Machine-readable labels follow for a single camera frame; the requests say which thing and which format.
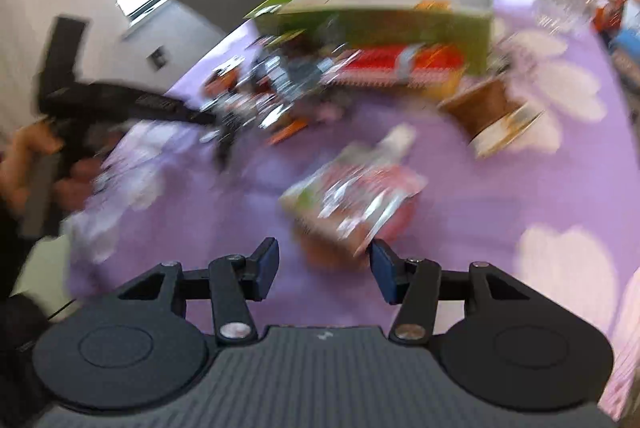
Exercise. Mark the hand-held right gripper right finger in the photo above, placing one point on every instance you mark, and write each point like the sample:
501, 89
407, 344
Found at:
382, 274

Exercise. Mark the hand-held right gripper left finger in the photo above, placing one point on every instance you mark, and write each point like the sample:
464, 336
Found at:
267, 269

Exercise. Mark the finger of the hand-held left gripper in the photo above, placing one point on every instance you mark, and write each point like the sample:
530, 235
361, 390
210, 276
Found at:
224, 147

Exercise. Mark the red green snack packet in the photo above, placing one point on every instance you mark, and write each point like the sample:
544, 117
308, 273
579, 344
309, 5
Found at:
350, 198

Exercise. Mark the green cardboard box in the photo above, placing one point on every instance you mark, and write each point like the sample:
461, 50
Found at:
425, 32

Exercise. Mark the person's left hand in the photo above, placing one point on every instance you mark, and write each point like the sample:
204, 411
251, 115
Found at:
20, 157

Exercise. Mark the purple floral tablecloth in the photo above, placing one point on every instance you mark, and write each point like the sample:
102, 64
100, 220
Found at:
450, 218

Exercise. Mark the brown snack packet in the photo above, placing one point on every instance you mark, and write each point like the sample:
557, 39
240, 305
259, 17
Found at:
492, 110

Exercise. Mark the person's dark clothing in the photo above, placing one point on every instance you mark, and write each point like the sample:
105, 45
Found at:
15, 333

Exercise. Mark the blue white box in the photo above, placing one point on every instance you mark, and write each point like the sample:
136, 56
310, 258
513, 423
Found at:
627, 52

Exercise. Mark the wall outlet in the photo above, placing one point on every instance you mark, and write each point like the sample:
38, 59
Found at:
159, 57

